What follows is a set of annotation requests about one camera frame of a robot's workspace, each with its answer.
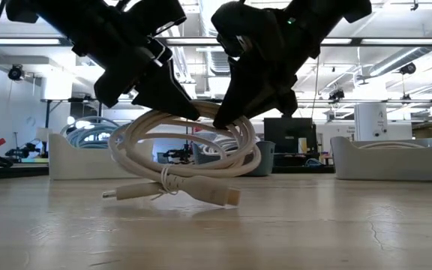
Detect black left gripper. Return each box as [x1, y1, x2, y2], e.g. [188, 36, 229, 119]
[37, 0, 201, 122]

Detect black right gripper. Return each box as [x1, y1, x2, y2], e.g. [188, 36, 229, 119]
[211, 0, 348, 131]

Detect light blue USB cable coil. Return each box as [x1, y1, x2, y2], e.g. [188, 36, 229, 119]
[59, 115, 122, 149]

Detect cream USB cable coil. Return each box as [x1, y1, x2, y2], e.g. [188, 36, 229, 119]
[101, 100, 263, 208]
[357, 141, 426, 150]

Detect teal plastic bin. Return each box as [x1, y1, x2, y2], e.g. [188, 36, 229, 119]
[192, 139, 277, 178]

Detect white plastic bin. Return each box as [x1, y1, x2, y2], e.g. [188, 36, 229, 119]
[47, 132, 155, 181]
[329, 131, 432, 182]

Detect white pillar with dome cameras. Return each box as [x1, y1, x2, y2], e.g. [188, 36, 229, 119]
[353, 102, 389, 142]

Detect white USB cable coil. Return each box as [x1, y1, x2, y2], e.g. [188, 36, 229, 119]
[199, 136, 240, 157]

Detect black overhead frame beam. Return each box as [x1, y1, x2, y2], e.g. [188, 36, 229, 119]
[0, 36, 432, 48]

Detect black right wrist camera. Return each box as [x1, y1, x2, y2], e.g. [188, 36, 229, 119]
[343, 0, 373, 24]

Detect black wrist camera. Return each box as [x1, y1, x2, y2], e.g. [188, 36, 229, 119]
[5, 0, 41, 24]
[343, 0, 373, 24]

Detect black hanging camera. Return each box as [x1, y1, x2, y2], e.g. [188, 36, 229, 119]
[399, 61, 418, 76]
[7, 64, 26, 82]

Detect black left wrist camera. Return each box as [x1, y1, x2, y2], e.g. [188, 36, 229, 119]
[5, 0, 41, 24]

